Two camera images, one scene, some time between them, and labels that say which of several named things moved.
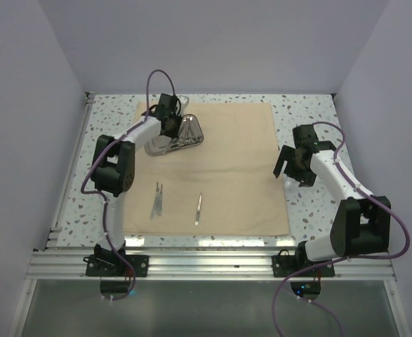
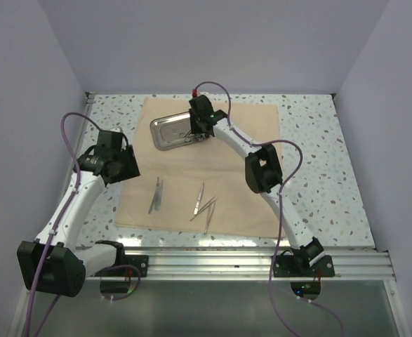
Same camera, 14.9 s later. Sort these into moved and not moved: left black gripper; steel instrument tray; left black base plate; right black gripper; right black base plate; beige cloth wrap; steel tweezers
Moved: steel tweezers; left black gripper; right black gripper; steel instrument tray
Not moved: right black base plate; beige cloth wrap; left black base plate
